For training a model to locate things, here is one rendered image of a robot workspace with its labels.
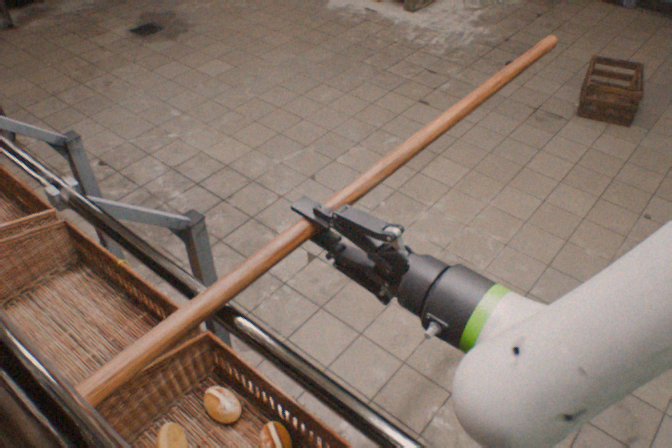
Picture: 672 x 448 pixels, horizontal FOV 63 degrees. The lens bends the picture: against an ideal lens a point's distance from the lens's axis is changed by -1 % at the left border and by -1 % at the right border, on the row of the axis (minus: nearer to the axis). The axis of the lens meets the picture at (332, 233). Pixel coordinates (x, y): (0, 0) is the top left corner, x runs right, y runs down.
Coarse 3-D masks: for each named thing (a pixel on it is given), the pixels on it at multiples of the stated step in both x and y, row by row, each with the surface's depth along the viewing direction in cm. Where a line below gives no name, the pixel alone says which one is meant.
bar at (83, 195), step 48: (0, 144) 96; (48, 144) 134; (48, 192) 86; (96, 192) 149; (144, 240) 79; (192, 240) 116; (192, 288) 71; (240, 336) 67; (336, 384) 61; (384, 432) 57
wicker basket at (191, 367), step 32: (192, 352) 119; (224, 352) 119; (128, 384) 107; (160, 384) 115; (192, 384) 125; (224, 384) 127; (256, 384) 116; (128, 416) 112; (160, 416) 120; (192, 416) 121; (256, 416) 121; (288, 416) 115
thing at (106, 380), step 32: (512, 64) 110; (480, 96) 102; (448, 128) 96; (384, 160) 86; (352, 192) 81; (256, 256) 71; (224, 288) 67; (192, 320) 64; (128, 352) 60; (160, 352) 62; (96, 384) 57
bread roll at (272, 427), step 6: (264, 426) 115; (270, 426) 114; (276, 426) 114; (282, 426) 115; (264, 432) 114; (270, 432) 113; (276, 432) 112; (282, 432) 113; (264, 438) 113; (270, 438) 112; (276, 438) 112; (282, 438) 112; (288, 438) 114; (264, 444) 112; (270, 444) 111; (276, 444) 111; (282, 444) 111; (288, 444) 112
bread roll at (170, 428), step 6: (168, 426) 113; (174, 426) 114; (180, 426) 116; (162, 432) 112; (168, 432) 112; (174, 432) 113; (180, 432) 114; (162, 438) 111; (168, 438) 111; (174, 438) 112; (180, 438) 113; (156, 444) 111; (162, 444) 110; (168, 444) 110; (174, 444) 111; (180, 444) 112; (186, 444) 113
